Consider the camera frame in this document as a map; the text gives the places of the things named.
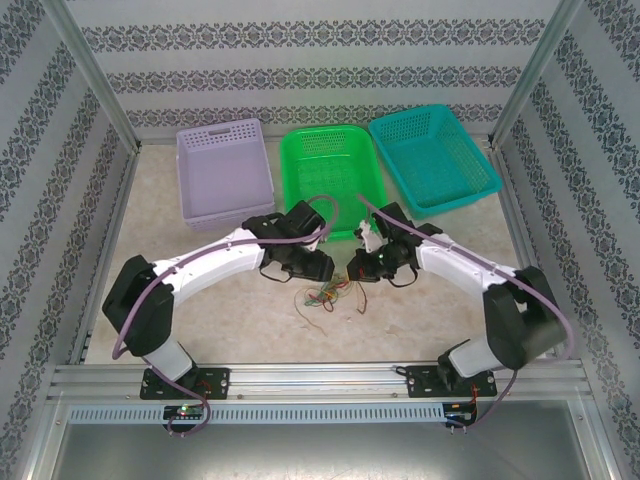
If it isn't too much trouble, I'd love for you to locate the bundle of coloured rubber bands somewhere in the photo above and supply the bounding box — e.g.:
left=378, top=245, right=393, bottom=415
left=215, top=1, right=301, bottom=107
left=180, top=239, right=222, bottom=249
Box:
left=303, top=284, right=351, bottom=307

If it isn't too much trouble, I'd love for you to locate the grey metal sheet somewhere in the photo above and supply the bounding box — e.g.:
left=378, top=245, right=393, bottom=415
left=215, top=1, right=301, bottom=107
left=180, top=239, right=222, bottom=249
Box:
left=29, top=392, right=619, bottom=480

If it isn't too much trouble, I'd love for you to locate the thin yellow cable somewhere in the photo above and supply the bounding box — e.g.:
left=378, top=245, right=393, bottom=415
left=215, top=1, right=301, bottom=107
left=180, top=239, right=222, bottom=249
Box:
left=322, top=277, right=354, bottom=301

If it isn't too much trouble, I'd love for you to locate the aluminium mounting rail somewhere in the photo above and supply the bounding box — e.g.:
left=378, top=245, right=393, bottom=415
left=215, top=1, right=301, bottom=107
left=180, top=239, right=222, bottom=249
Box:
left=47, top=360, right=586, bottom=401

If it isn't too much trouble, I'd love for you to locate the aluminium side rail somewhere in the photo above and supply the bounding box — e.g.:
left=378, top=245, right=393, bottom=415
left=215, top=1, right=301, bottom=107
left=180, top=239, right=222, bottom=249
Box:
left=69, top=144, right=144, bottom=364
left=492, top=144, right=571, bottom=359

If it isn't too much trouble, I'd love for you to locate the aluminium frame post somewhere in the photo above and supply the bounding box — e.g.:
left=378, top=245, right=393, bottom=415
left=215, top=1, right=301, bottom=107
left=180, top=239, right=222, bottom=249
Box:
left=37, top=0, right=144, bottom=151
left=487, top=0, right=584, bottom=149

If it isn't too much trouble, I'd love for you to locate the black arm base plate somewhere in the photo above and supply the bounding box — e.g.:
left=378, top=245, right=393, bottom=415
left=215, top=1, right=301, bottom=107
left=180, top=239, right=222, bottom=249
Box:
left=139, top=367, right=231, bottom=401
left=405, top=363, right=499, bottom=400

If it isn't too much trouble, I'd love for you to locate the lilac plastic basket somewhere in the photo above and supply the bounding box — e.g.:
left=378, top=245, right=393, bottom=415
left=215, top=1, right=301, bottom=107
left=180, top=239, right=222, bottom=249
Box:
left=175, top=118, right=277, bottom=234

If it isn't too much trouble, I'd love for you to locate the bright green plastic basket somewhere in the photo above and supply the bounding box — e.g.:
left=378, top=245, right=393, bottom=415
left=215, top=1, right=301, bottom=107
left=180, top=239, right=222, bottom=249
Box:
left=279, top=124, right=392, bottom=245

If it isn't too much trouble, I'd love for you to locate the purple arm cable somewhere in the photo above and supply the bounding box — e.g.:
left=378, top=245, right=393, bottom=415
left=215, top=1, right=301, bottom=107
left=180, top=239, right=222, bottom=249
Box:
left=357, top=194, right=576, bottom=435
left=112, top=194, right=342, bottom=437

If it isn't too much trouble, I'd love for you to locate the small controller circuit board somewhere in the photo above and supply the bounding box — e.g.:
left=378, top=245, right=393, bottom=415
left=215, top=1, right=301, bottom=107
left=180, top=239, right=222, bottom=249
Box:
left=163, top=404, right=206, bottom=420
left=444, top=403, right=479, bottom=421

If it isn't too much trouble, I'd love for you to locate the white slotted cable duct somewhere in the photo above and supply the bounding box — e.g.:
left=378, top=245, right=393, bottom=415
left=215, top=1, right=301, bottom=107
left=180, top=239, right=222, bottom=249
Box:
left=67, top=402, right=446, bottom=426

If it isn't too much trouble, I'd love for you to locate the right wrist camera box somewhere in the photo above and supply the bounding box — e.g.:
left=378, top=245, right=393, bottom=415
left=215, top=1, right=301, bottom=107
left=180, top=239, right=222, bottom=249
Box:
left=353, top=218, right=384, bottom=254

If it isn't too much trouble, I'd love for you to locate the teal plastic basket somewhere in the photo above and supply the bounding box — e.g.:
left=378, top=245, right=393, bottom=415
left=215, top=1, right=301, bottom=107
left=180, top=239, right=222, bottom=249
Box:
left=368, top=103, right=503, bottom=220

